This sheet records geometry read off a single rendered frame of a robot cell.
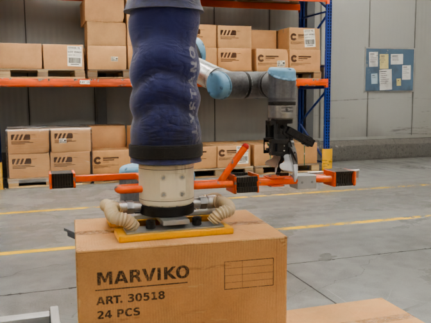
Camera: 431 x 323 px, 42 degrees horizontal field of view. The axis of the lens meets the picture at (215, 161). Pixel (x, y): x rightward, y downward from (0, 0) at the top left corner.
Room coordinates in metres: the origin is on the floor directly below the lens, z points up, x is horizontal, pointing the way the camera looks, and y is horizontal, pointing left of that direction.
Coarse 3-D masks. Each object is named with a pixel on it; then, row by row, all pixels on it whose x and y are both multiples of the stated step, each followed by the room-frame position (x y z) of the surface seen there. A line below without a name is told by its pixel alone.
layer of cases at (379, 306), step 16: (336, 304) 2.12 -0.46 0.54; (352, 304) 2.11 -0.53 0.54; (368, 304) 2.11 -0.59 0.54; (384, 304) 2.11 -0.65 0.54; (288, 320) 1.96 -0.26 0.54; (304, 320) 1.96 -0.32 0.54; (320, 320) 1.96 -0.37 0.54; (336, 320) 1.96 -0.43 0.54; (352, 320) 1.96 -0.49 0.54; (368, 320) 1.96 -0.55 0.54; (384, 320) 1.96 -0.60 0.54; (400, 320) 1.96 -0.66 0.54; (416, 320) 1.96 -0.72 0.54
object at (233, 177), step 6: (234, 174) 1.85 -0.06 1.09; (240, 174) 1.85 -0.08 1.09; (246, 174) 1.86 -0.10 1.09; (252, 174) 1.82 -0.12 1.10; (258, 174) 1.78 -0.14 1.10; (234, 180) 1.76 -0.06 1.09; (240, 180) 1.76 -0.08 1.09; (246, 180) 1.76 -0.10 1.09; (252, 180) 1.77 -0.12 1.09; (258, 180) 1.78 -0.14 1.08; (234, 186) 1.76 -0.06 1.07; (240, 186) 1.76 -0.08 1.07; (246, 186) 1.77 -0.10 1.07; (252, 186) 1.77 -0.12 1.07; (258, 186) 1.78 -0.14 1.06; (234, 192) 1.76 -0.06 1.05; (240, 192) 1.76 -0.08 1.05; (246, 192) 1.76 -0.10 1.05
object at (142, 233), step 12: (144, 228) 1.62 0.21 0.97; (156, 228) 1.62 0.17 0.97; (168, 228) 1.62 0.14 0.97; (180, 228) 1.62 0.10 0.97; (192, 228) 1.63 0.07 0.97; (204, 228) 1.64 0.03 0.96; (216, 228) 1.64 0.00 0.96; (228, 228) 1.64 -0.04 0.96; (120, 240) 1.55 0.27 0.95; (132, 240) 1.56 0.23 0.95; (144, 240) 1.57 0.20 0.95
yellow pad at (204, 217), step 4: (136, 212) 1.79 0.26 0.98; (188, 216) 1.81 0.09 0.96; (192, 216) 1.81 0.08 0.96; (204, 216) 1.82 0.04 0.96; (140, 220) 1.76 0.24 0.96; (144, 220) 1.76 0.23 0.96; (156, 220) 1.77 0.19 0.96; (204, 220) 1.82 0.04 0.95; (108, 224) 1.77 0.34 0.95; (112, 224) 1.73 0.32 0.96; (140, 224) 1.76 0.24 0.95; (144, 224) 1.76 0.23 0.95
